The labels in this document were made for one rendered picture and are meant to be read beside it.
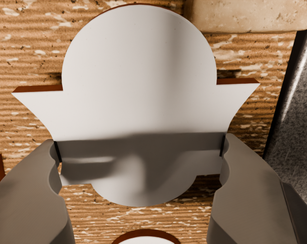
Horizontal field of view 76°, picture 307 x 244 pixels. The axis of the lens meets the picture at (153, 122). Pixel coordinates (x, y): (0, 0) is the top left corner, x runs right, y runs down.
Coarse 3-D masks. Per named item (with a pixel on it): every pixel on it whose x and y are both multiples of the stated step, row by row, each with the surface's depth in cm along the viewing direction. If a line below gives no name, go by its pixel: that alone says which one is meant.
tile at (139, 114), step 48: (96, 48) 8; (144, 48) 9; (192, 48) 9; (48, 96) 10; (96, 96) 10; (144, 96) 10; (192, 96) 10; (240, 96) 11; (96, 144) 12; (144, 144) 12; (192, 144) 12; (144, 192) 15
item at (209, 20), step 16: (192, 0) 9; (208, 0) 9; (224, 0) 9; (240, 0) 9; (256, 0) 9; (272, 0) 9; (288, 0) 9; (304, 0) 9; (192, 16) 9; (208, 16) 9; (224, 16) 9; (240, 16) 9; (256, 16) 9; (272, 16) 9; (288, 16) 9; (304, 16) 9; (208, 32) 9; (224, 32) 9; (240, 32) 9; (256, 32) 10; (272, 32) 11
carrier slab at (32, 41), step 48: (0, 0) 11; (48, 0) 11; (96, 0) 11; (144, 0) 11; (0, 48) 12; (48, 48) 12; (240, 48) 12; (288, 48) 12; (0, 96) 13; (0, 144) 14; (96, 192) 16; (192, 192) 17; (96, 240) 19; (192, 240) 19
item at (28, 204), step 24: (48, 144) 11; (24, 168) 9; (48, 168) 9; (0, 192) 8; (24, 192) 8; (48, 192) 8; (0, 216) 7; (24, 216) 7; (48, 216) 7; (0, 240) 6; (24, 240) 6; (48, 240) 6; (72, 240) 7
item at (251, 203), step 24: (240, 144) 11; (240, 168) 9; (264, 168) 9; (216, 192) 8; (240, 192) 8; (264, 192) 8; (216, 216) 7; (240, 216) 7; (264, 216) 7; (288, 216) 7; (216, 240) 7; (240, 240) 6; (264, 240) 6; (288, 240) 6
